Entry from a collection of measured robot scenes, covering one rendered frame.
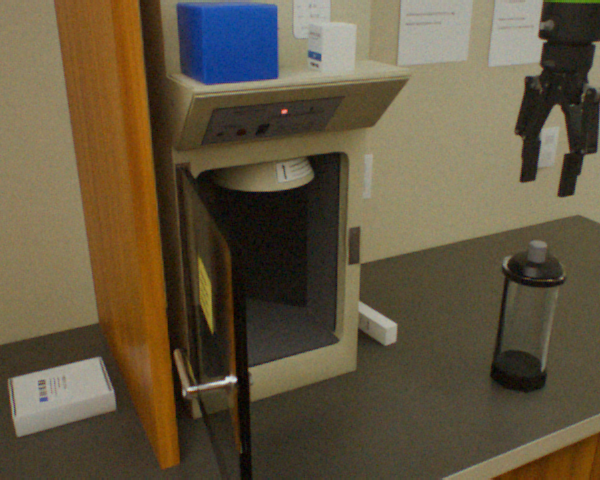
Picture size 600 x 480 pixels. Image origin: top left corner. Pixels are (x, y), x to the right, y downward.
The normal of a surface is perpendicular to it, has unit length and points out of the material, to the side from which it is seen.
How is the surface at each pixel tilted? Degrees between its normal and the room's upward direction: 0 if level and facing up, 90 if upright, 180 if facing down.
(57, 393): 0
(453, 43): 90
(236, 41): 90
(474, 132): 90
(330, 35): 90
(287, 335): 0
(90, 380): 0
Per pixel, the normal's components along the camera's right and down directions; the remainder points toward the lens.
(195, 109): 0.32, 0.90
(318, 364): 0.45, 0.35
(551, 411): 0.00, -0.92
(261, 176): 0.02, 0.00
